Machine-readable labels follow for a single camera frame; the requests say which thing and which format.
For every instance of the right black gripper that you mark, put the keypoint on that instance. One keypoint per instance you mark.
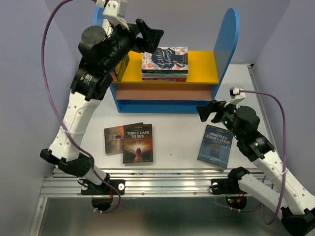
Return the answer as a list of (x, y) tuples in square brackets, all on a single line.
[(204, 111)]

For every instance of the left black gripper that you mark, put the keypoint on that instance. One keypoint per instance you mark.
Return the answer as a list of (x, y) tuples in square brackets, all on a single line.
[(151, 37)]

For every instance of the Animal Farm book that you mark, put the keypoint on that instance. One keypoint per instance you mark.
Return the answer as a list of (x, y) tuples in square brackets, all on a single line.
[(121, 68)]

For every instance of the Three Days To See book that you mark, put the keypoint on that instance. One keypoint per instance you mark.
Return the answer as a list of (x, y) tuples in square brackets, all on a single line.
[(138, 144)]

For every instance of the Jane Eyre blue book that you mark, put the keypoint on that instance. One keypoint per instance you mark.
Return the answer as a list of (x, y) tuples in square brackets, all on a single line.
[(108, 30)]

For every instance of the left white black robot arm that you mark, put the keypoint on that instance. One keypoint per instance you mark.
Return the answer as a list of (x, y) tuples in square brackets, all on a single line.
[(86, 93)]

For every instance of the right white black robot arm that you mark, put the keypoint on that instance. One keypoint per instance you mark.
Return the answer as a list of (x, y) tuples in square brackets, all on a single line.
[(295, 203)]

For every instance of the green spine book in stack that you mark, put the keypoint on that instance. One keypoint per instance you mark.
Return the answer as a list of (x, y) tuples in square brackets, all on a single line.
[(164, 75)]

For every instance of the red spine book in stack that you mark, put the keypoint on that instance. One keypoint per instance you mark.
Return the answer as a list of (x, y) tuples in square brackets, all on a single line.
[(164, 79)]

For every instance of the Little Women floral book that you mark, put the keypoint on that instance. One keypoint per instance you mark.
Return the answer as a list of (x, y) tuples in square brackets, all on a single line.
[(166, 60)]

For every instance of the Nineteen Eighty-Four blue book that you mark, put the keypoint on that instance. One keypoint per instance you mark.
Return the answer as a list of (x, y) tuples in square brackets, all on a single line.
[(215, 147)]

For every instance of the blue yellow wooden bookshelf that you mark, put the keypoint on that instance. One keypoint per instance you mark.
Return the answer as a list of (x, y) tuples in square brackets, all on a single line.
[(206, 72)]

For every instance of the dark brown book underneath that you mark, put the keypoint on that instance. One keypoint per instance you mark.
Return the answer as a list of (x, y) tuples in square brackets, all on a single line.
[(114, 139)]

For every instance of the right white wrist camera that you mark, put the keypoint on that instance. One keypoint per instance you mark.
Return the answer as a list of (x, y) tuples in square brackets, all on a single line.
[(237, 95)]

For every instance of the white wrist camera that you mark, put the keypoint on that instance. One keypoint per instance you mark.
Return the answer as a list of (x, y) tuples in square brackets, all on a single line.
[(237, 95), (114, 11)]

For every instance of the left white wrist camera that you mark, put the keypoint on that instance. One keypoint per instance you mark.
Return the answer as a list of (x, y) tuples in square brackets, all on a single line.
[(114, 11)]

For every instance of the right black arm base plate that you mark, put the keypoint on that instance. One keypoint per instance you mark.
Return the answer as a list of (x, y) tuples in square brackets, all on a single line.
[(230, 186)]

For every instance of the aluminium rail frame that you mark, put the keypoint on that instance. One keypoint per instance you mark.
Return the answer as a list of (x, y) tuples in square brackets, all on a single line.
[(166, 198)]

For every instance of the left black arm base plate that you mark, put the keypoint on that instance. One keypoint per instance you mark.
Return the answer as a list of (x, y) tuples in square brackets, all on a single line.
[(89, 189)]

